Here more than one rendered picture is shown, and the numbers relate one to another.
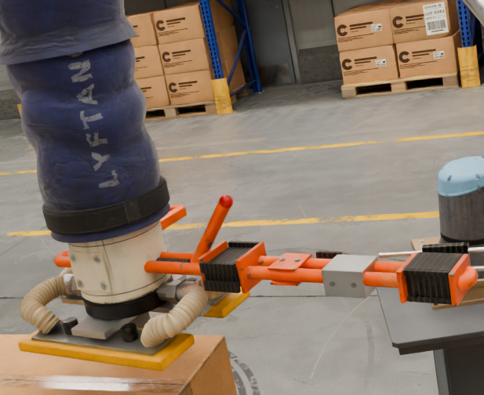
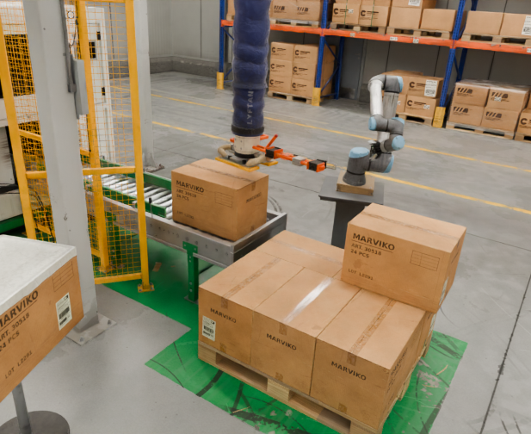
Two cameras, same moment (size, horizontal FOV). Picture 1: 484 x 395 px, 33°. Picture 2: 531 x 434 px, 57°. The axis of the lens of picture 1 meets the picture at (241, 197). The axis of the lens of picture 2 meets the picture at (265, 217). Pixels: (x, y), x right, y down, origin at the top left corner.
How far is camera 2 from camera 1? 186 cm
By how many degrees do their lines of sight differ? 10
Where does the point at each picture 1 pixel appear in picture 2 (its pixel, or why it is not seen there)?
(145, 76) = (282, 76)
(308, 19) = (372, 69)
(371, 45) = not seen: hidden behind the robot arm
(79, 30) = (253, 83)
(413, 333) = (325, 195)
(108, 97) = (255, 102)
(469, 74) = (437, 120)
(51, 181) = (236, 118)
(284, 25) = (359, 69)
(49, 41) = (245, 84)
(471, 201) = (356, 160)
